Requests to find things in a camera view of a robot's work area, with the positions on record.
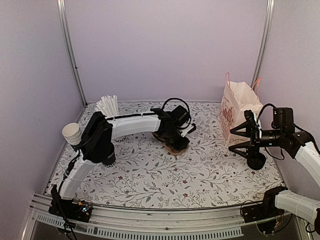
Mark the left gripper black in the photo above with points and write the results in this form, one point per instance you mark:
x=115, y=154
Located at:
x=180, y=146

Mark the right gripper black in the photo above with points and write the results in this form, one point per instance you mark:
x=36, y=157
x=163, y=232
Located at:
x=255, y=141

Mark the brown cardboard cup carrier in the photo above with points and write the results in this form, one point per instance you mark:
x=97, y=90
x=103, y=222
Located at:
x=162, y=139

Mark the paper takeout bag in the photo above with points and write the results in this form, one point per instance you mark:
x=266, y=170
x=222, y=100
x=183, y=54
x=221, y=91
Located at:
x=236, y=99

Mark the black white paper cup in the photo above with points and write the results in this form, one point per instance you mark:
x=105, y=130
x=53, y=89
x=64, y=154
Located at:
x=108, y=162

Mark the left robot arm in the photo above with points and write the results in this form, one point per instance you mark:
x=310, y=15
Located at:
x=96, y=146

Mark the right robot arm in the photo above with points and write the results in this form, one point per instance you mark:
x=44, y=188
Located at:
x=299, y=144

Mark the stack of black lids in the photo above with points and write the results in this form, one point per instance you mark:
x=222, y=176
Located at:
x=256, y=161

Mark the white cup holding straws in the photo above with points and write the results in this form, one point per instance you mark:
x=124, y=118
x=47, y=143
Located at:
x=119, y=140

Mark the bundle of wrapped straws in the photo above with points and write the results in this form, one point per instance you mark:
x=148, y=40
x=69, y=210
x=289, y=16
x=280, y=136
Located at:
x=108, y=105

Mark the stack of paper cups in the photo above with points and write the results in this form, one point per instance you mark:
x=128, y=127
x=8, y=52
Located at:
x=72, y=134

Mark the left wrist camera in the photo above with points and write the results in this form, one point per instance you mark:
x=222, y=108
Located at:
x=191, y=128

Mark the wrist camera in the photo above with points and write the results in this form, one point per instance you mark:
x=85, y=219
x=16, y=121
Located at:
x=253, y=123
x=191, y=128

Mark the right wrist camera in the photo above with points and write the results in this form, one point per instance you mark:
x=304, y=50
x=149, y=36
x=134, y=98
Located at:
x=253, y=123

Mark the right aluminium frame post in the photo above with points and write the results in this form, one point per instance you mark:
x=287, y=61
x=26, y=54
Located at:
x=270, y=4

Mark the aluminium frame post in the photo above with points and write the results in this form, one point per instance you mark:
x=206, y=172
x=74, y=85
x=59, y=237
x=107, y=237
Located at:
x=270, y=4
x=61, y=7

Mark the front aluminium rail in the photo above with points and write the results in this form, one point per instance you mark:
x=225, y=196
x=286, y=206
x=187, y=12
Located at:
x=123, y=223

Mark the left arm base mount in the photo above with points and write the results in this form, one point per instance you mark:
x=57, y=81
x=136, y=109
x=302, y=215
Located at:
x=80, y=211

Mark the left aluminium frame post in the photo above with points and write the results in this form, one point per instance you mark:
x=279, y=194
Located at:
x=61, y=7

